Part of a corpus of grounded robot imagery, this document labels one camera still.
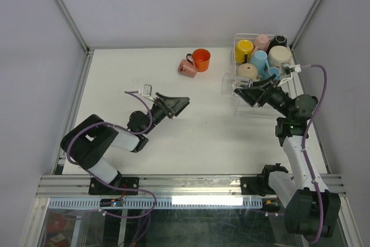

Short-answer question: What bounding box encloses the pink patterned mug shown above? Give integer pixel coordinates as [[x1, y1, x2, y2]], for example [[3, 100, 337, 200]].
[[177, 54, 198, 78]]

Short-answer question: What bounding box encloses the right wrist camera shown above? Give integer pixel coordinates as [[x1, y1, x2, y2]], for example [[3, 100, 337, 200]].
[[280, 62, 302, 81]]

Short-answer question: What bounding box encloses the orange mug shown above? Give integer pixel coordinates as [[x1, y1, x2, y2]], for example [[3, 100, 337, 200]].
[[186, 49, 211, 72]]

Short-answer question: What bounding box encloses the clear plastic cup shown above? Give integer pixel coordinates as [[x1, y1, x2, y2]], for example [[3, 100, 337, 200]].
[[221, 73, 253, 97]]

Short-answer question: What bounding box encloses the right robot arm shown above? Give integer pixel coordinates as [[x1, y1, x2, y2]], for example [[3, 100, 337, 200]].
[[234, 76, 341, 243]]

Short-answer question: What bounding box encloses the white cable duct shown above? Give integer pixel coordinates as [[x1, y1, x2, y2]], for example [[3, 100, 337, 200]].
[[49, 195, 262, 210]]

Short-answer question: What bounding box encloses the aluminium mounting rail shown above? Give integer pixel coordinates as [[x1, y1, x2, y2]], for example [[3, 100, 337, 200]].
[[37, 173, 346, 201]]

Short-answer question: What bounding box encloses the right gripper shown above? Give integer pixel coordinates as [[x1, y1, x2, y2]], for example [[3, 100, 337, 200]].
[[235, 73, 291, 119]]

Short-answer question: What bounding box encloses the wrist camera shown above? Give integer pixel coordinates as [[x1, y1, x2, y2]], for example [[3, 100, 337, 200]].
[[141, 84, 153, 99], [280, 62, 302, 81]]

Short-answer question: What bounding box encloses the white light-blue mug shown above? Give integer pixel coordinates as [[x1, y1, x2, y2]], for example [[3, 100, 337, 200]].
[[249, 50, 269, 78]]

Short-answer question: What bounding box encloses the green inside mug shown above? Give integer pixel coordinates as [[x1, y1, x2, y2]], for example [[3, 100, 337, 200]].
[[268, 46, 293, 67]]

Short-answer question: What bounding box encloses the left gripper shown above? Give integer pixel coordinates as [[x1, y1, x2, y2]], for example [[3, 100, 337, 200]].
[[142, 93, 189, 135]]

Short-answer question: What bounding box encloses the yellow mug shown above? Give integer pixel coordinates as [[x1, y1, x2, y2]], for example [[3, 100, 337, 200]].
[[235, 39, 254, 64]]

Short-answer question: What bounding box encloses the black mug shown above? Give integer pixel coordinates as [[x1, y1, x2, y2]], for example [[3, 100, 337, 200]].
[[267, 35, 287, 54]]

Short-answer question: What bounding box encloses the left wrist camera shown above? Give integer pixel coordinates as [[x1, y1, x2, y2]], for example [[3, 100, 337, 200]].
[[141, 84, 153, 99]]

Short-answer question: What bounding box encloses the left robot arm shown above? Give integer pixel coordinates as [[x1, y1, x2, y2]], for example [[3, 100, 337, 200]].
[[60, 93, 190, 195]]

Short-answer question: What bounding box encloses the blue mug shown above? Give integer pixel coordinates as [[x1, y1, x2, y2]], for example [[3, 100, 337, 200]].
[[264, 67, 281, 80]]

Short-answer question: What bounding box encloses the clear dish rack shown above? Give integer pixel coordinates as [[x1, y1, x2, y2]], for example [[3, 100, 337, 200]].
[[232, 34, 302, 117]]

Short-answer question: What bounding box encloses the beige mug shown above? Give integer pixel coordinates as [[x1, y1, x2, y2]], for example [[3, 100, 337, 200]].
[[236, 63, 259, 82]]

